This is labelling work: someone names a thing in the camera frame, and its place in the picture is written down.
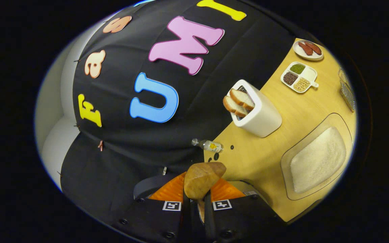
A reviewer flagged red sausage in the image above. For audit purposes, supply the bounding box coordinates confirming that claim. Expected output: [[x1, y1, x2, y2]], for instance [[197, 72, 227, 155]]
[[304, 40, 322, 55], [298, 42, 314, 56]]

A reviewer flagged metal wire chopstick holder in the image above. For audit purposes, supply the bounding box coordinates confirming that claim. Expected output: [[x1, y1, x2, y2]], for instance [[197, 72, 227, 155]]
[[338, 67, 356, 112]]

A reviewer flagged white round plate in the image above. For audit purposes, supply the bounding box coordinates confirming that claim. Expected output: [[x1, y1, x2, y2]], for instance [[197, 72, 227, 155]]
[[292, 39, 324, 61]]

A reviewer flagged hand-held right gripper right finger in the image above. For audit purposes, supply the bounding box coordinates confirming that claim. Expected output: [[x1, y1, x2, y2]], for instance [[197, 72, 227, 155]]
[[204, 178, 283, 243]]

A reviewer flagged white toaster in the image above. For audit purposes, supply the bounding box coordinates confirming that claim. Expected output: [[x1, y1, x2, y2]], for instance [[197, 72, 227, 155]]
[[227, 79, 283, 138]]

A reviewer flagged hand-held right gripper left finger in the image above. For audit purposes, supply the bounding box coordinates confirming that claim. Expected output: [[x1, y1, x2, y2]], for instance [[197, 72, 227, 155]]
[[112, 172, 191, 243]]

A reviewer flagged wooden spoon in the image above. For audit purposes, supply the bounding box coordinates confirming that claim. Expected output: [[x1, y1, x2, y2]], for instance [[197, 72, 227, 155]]
[[184, 162, 227, 223]]

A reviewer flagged black rice cooker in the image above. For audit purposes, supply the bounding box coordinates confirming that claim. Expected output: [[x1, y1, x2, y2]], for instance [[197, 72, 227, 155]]
[[133, 174, 270, 216]]

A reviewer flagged white divided dish of beans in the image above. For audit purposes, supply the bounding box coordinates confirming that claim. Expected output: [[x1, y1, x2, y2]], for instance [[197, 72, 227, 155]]
[[280, 61, 319, 93]]

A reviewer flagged small glass bottle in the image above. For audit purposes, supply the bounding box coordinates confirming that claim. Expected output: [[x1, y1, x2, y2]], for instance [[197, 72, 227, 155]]
[[191, 138, 224, 153]]

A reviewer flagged clear tray of white rice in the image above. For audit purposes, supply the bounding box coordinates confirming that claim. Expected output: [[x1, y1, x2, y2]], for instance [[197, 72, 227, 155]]
[[280, 112, 354, 201]]

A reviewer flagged black backdrop cloth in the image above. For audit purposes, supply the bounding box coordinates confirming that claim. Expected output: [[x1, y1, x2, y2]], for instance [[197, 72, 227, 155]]
[[59, 0, 296, 233]]

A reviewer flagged bread slice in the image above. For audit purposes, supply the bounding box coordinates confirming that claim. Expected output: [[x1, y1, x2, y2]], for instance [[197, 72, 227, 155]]
[[223, 96, 249, 118], [229, 88, 256, 111]]

